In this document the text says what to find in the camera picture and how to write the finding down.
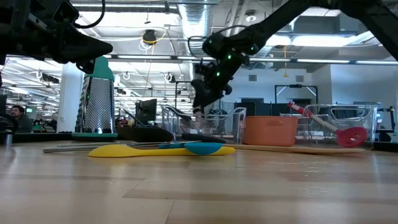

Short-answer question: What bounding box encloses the red slotted spatula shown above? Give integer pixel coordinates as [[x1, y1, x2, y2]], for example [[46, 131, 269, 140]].
[[287, 101, 369, 148]]

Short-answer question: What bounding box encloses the clear plastic bin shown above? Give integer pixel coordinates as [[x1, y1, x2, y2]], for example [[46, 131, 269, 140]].
[[279, 103, 379, 147], [160, 104, 248, 145]]

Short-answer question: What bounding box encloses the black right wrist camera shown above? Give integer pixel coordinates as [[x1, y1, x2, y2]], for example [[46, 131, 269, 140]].
[[194, 58, 217, 80]]

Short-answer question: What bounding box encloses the blue silicone spoon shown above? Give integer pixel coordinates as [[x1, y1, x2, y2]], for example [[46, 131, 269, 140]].
[[157, 141, 224, 156]]

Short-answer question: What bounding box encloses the black camera cable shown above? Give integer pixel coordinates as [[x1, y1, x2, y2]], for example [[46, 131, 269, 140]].
[[73, 0, 106, 29]]

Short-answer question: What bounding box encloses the teal steel box grater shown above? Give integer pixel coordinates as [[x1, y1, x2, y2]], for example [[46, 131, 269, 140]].
[[72, 56, 118, 142]]

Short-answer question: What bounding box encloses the yellow silicone spoon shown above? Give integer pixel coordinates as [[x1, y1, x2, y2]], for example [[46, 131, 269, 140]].
[[88, 144, 236, 158]]

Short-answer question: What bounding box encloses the black computer monitor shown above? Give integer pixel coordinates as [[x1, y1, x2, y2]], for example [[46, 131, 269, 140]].
[[135, 98, 158, 126]]

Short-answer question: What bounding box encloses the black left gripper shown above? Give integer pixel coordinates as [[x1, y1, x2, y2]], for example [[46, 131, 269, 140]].
[[18, 0, 113, 75]]

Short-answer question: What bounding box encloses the black ceiling cable reel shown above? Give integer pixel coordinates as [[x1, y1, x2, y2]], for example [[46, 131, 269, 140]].
[[141, 29, 167, 46]]

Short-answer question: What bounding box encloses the white building column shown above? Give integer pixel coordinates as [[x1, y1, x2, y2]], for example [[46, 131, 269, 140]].
[[57, 62, 84, 134]]

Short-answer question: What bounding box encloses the black plastic spatula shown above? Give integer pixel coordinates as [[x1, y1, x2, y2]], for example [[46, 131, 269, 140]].
[[162, 105, 193, 123]]

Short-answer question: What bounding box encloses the silver ceiling duct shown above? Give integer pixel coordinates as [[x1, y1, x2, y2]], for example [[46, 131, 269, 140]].
[[177, 0, 218, 58]]

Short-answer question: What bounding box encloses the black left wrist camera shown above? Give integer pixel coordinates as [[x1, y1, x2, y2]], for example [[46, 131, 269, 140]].
[[52, 0, 80, 26]]

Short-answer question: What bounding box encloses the black gantry frame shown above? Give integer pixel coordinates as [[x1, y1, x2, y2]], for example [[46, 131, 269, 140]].
[[274, 83, 319, 105]]

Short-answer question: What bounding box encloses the black round-headed spatula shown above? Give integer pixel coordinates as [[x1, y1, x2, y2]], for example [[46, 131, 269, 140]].
[[116, 126, 175, 143]]

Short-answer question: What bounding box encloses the orange plastic bin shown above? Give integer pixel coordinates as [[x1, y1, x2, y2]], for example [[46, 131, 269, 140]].
[[242, 115, 300, 147]]

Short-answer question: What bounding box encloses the black aluminium frame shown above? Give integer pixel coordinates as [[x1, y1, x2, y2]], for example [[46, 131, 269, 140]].
[[0, 131, 398, 152]]

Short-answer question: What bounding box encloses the wooden slotted spatula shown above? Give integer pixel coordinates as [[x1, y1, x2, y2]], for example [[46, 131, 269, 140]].
[[223, 143, 366, 156]]

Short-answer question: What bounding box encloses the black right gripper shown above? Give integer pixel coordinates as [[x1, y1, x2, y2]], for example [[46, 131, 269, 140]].
[[190, 55, 246, 110]]

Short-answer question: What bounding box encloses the long ceiling light bar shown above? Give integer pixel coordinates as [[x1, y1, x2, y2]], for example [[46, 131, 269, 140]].
[[102, 54, 398, 65]]

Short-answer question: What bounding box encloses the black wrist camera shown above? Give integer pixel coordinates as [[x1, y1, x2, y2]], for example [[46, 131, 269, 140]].
[[52, 0, 80, 26], [194, 58, 217, 80]]

